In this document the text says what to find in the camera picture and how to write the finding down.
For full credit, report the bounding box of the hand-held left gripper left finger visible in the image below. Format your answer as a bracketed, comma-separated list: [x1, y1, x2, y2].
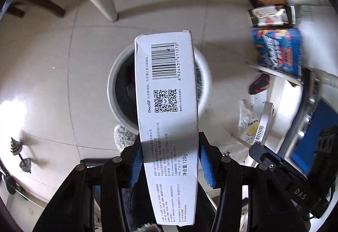
[40, 136, 145, 232]

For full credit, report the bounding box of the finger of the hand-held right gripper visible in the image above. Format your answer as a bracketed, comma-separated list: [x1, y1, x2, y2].
[249, 144, 309, 183]

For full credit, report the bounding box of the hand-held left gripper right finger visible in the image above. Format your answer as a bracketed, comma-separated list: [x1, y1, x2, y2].
[198, 132, 301, 232]

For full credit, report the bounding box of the white toothpaste box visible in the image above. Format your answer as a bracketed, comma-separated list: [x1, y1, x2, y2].
[134, 30, 199, 227]

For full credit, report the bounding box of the white trash bin black liner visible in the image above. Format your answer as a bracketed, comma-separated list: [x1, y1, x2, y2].
[108, 42, 212, 130]

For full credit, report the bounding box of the grey fluffy slipper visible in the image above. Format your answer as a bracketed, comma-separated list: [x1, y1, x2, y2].
[114, 124, 138, 154]

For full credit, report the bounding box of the small white barcode box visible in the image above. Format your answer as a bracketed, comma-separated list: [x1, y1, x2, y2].
[253, 101, 275, 146]

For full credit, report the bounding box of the clear plastic bag yellow print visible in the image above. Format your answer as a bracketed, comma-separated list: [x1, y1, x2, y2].
[238, 99, 261, 143]

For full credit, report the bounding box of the blue flat panel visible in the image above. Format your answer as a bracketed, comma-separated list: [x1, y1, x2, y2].
[290, 97, 338, 178]

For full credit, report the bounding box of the grey metal rack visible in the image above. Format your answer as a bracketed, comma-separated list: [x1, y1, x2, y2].
[282, 68, 322, 156]

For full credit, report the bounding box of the red black shoe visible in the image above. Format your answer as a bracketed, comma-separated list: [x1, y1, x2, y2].
[249, 74, 270, 95]

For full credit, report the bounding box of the white pipe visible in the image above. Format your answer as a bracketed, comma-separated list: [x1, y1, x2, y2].
[245, 61, 303, 87]

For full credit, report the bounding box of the blue colourful printed box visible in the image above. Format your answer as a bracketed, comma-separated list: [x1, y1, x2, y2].
[251, 27, 303, 83]

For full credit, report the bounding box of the metal dumbbell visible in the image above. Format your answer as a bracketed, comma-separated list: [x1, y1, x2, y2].
[10, 137, 33, 172]

